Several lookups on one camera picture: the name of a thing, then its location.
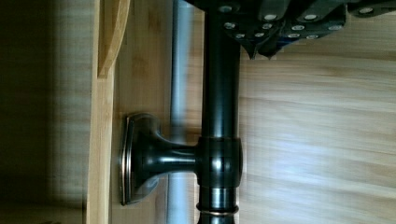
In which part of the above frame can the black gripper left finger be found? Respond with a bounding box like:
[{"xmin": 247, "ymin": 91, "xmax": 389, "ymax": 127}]
[{"xmin": 186, "ymin": 0, "xmax": 291, "ymax": 59}]

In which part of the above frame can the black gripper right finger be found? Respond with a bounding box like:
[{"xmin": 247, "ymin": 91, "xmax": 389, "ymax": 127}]
[{"xmin": 258, "ymin": 0, "xmax": 395, "ymax": 58}]

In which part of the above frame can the black drawer handle bar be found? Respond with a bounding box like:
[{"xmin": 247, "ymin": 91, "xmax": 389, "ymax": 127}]
[{"xmin": 120, "ymin": 0, "xmax": 243, "ymax": 224}]

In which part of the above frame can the bamboo drawer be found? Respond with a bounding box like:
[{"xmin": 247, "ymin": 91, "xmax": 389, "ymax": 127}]
[{"xmin": 1, "ymin": 0, "xmax": 196, "ymax": 224}]

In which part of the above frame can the bamboo cutting board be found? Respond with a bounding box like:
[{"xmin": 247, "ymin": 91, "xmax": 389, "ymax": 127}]
[{"xmin": 235, "ymin": 14, "xmax": 396, "ymax": 224}]

